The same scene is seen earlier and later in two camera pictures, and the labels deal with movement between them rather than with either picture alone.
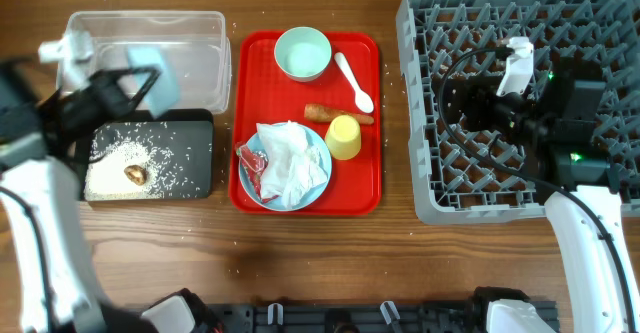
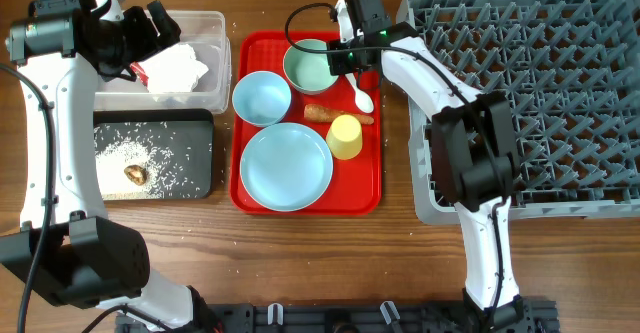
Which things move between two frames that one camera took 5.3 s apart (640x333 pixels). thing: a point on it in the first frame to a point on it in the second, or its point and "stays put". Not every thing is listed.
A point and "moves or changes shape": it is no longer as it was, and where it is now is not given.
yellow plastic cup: (343, 137) stays put
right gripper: (481, 90) to (338, 66)
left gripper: (94, 95) to (137, 17)
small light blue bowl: (164, 94) to (261, 98)
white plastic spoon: (362, 100) stays put
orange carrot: (320, 113) stays put
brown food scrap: (136, 174) stays put
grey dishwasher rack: (456, 27) stays put
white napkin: (293, 165) to (174, 70)
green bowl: (303, 53) moves or changes shape
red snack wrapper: (255, 163) moves or changes shape
